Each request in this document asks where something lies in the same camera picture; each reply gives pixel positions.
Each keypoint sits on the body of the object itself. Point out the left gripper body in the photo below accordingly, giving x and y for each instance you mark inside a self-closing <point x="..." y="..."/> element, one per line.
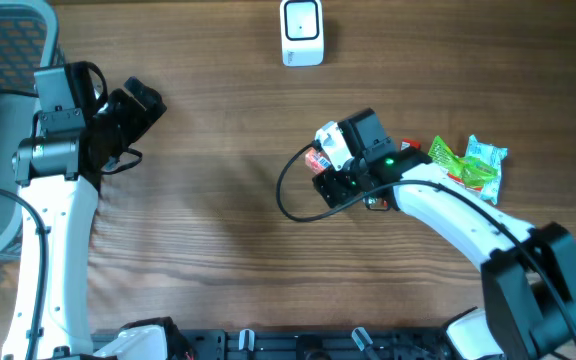
<point x="124" y="121"/>

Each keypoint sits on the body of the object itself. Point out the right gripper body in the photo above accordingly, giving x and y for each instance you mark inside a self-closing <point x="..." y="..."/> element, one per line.
<point x="346" y="183"/>

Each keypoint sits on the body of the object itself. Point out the red tissue pack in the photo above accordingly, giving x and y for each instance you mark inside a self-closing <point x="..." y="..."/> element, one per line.
<point x="316" y="161"/>

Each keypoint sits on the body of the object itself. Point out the red coffee stick sachet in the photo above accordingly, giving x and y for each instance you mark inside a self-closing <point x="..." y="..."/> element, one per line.
<point x="408" y="143"/>

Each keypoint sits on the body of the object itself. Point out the green snack bag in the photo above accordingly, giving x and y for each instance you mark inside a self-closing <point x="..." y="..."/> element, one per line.
<point x="461" y="169"/>

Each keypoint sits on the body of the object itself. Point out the teal tissue pack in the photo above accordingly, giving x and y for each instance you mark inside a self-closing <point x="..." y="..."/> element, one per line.
<point x="490" y="158"/>

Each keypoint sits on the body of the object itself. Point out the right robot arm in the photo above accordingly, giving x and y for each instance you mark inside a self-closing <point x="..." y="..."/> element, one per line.
<point x="528" y="274"/>

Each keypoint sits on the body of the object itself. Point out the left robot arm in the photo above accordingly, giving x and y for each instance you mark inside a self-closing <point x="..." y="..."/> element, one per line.
<point x="78" y="136"/>

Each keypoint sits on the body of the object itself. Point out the white barcode scanner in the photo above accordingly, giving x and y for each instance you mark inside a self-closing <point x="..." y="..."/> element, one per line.
<point x="302" y="34"/>

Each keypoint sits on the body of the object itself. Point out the grey black mesh basket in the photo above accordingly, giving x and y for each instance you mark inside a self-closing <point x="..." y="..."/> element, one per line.
<point x="28" y="40"/>

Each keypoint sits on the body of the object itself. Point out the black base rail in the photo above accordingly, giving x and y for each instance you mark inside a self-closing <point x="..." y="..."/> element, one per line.
<point x="417" y="343"/>

